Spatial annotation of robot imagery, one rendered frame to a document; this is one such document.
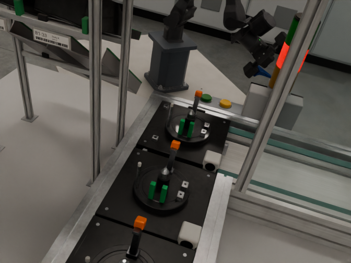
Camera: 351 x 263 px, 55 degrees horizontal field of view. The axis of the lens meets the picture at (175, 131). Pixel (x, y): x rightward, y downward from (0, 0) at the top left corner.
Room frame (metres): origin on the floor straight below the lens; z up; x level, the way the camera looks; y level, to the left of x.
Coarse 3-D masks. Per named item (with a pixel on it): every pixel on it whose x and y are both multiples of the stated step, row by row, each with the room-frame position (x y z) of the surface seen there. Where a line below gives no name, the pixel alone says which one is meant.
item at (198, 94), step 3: (198, 90) 0.89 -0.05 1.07; (195, 93) 0.87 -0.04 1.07; (198, 93) 0.87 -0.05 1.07; (201, 93) 0.87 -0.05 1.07; (195, 96) 0.86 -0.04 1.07; (198, 96) 0.87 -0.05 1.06; (201, 96) 0.88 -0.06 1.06; (195, 99) 0.87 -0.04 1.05; (198, 99) 0.87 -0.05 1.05; (195, 102) 0.86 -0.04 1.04; (195, 105) 0.86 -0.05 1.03; (192, 108) 0.86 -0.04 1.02; (195, 108) 0.86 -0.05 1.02; (195, 111) 0.85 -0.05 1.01; (195, 114) 0.85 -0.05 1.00
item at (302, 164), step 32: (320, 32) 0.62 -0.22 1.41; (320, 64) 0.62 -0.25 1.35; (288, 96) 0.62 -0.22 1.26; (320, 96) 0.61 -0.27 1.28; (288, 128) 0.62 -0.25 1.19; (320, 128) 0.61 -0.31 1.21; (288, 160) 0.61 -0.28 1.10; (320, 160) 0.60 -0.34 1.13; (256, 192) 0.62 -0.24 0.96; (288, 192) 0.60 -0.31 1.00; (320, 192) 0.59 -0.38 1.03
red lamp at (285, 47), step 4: (284, 44) 0.65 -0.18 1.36; (284, 48) 0.65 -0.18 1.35; (288, 48) 0.64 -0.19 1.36; (280, 52) 0.66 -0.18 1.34; (284, 52) 0.64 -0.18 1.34; (280, 56) 0.65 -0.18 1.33; (284, 56) 0.64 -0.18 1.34; (280, 60) 0.65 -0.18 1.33; (276, 64) 0.66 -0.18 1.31; (280, 64) 0.64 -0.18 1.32
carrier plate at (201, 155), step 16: (160, 112) 0.87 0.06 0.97; (176, 112) 0.89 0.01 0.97; (160, 128) 0.79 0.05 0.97; (224, 128) 0.85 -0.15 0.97; (144, 144) 0.71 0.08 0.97; (160, 144) 0.72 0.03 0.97; (208, 144) 0.76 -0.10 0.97; (224, 144) 0.78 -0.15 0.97; (176, 160) 0.69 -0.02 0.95; (192, 160) 0.68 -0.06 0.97
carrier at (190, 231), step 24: (144, 168) 0.62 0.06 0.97; (192, 168) 0.65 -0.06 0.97; (120, 192) 0.52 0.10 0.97; (144, 192) 0.52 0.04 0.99; (168, 192) 0.54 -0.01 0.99; (192, 192) 0.57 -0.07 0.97; (120, 216) 0.46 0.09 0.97; (144, 216) 0.47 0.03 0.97; (168, 216) 0.48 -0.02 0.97; (192, 216) 0.50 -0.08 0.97; (168, 240) 0.42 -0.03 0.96; (192, 240) 0.42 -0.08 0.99
